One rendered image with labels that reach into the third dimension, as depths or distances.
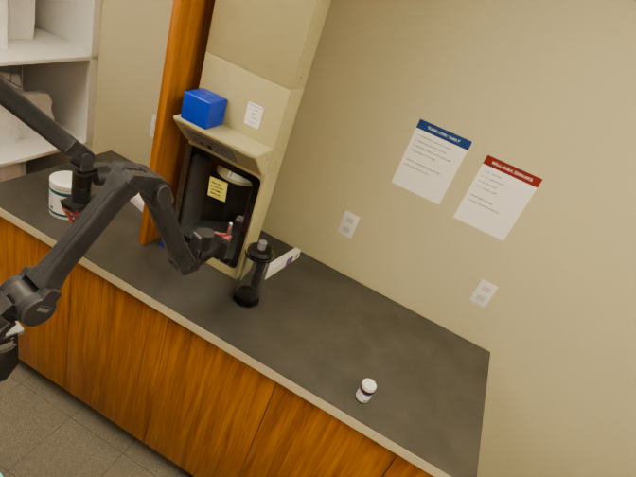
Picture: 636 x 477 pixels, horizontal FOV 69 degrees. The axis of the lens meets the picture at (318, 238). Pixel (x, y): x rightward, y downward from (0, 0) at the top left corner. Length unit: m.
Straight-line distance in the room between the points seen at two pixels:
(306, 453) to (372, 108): 1.30
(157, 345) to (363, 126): 1.16
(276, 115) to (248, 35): 0.25
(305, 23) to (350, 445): 1.34
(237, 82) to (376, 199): 0.75
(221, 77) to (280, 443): 1.29
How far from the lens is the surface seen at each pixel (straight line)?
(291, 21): 1.49
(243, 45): 1.56
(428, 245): 1.96
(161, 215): 1.29
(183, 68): 1.66
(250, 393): 1.73
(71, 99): 2.75
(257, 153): 1.49
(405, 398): 1.70
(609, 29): 1.79
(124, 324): 1.93
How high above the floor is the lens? 2.08
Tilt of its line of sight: 30 degrees down
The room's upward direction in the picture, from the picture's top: 21 degrees clockwise
